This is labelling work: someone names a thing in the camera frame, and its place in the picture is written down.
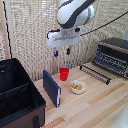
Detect light wooden pole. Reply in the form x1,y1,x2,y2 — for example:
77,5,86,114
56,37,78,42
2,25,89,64
52,0,65,74

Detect dark blue book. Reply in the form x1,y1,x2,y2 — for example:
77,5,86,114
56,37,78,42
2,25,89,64
42,69,62,108

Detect yellow food pieces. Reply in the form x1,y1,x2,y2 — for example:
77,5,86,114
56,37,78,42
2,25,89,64
70,82,84,91

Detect black toaster oven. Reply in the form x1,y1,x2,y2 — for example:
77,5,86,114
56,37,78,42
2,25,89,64
92,37,128,80

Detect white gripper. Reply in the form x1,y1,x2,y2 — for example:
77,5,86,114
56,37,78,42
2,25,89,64
46,28,82,58

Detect red plastic cup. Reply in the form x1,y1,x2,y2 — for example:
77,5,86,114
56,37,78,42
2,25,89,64
59,67,70,82

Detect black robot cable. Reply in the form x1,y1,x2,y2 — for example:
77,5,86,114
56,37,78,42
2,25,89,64
79,11,128,37

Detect beige bamboo blind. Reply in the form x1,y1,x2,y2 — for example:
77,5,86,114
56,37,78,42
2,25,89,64
0,0,128,83

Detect white bowl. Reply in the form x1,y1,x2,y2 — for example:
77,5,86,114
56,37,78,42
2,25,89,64
69,79,88,95

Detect black fabric storage case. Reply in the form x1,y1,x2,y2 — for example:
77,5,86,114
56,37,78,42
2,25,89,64
0,58,47,128

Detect thin black vertical strip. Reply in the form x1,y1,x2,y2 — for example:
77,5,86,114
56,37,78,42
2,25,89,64
2,0,13,60

